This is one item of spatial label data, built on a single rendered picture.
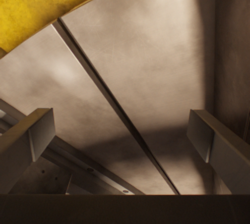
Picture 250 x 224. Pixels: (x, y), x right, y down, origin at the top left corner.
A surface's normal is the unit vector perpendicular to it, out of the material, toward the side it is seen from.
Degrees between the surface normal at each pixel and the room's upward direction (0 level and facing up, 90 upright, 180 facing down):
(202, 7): 0
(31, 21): 0
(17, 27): 0
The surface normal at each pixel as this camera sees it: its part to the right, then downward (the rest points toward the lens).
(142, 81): -0.11, 0.65
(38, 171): 0.76, -0.43
